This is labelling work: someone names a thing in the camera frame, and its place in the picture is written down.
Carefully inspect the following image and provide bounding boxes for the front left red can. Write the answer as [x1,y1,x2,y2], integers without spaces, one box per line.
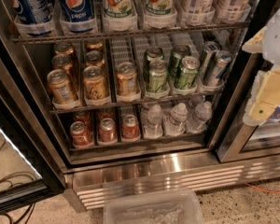
[70,121,91,147]

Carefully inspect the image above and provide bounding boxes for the stainless steel fridge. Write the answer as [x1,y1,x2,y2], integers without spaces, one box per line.
[0,0,280,212]

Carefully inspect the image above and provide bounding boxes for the clear plastic bin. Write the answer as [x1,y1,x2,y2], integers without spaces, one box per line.
[104,189,205,224]

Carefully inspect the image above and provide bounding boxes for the front left gold can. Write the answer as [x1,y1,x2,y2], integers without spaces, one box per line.
[47,69,77,105]

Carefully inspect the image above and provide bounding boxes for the front right green can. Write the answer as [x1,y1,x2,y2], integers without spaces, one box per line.
[174,56,200,90]

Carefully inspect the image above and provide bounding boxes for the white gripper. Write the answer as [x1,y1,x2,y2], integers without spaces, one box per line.
[242,8,280,125]

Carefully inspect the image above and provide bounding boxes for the front middle red can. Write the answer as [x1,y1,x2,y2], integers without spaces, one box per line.
[99,118,117,142]

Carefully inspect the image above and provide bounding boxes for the front right gold can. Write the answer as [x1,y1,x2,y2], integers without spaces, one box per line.
[117,62,138,96]

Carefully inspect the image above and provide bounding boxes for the rear silver can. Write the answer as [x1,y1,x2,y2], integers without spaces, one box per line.
[199,41,220,78]

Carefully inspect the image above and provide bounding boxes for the green can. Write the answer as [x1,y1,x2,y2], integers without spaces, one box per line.
[174,56,200,90]
[143,46,164,81]
[168,44,191,78]
[147,60,168,93]

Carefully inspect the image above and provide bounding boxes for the front middle gold can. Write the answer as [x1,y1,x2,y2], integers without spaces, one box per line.
[83,66,107,100]

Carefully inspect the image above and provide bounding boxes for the right water bottle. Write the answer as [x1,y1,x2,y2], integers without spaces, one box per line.
[186,101,212,133]

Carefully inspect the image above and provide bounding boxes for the silver can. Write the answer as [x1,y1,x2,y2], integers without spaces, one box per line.
[199,41,220,78]
[203,50,232,87]

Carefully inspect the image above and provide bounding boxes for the red can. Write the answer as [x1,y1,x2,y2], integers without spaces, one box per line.
[122,115,139,140]
[99,118,117,142]
[70,121,91,147]

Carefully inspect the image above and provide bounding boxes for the rear left green can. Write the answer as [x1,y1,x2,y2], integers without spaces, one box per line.
[143,46,164,81]

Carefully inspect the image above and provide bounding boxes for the front left green can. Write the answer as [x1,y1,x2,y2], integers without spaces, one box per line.
[147,60,168,93]

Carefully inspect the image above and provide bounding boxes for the front silver can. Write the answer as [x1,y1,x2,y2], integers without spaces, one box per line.
[203,50,232,87]

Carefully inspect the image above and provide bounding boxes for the water bottle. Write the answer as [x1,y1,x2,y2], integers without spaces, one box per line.
[186,101,212,133]
[164,103,188,136]
[144,105,163,139]

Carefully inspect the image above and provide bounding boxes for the open glass fridge door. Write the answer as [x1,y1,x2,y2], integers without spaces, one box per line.
[0,81,65,215]

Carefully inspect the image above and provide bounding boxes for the front right red can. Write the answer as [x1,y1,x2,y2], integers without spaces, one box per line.
[122,115,139,140]

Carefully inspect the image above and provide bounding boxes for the gold can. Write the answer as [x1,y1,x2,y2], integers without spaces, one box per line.
[47,69,77,105]
[117,62,138,96]
[83,66,107,100]

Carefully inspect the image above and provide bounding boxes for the blue pepsi can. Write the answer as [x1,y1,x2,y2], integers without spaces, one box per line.
[59,0,92,22]
[10,0,51,24]

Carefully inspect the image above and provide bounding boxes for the rear right green can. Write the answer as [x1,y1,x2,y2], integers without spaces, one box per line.
[168,44,191,78]

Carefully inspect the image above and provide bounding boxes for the left 7up can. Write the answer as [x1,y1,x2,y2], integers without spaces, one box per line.
[103,0,133,18]

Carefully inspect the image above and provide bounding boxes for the middle water bottle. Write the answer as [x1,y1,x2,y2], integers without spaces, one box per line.
[164,103,188,136]

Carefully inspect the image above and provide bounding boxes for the left water bottle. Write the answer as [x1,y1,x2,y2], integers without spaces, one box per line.
[144,105,163,139]

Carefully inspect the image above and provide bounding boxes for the orange cable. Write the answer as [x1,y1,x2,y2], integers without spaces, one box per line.
[244,182,280,195]

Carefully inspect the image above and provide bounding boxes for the black floor cables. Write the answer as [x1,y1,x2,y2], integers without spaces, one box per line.
[0,203,36,224]

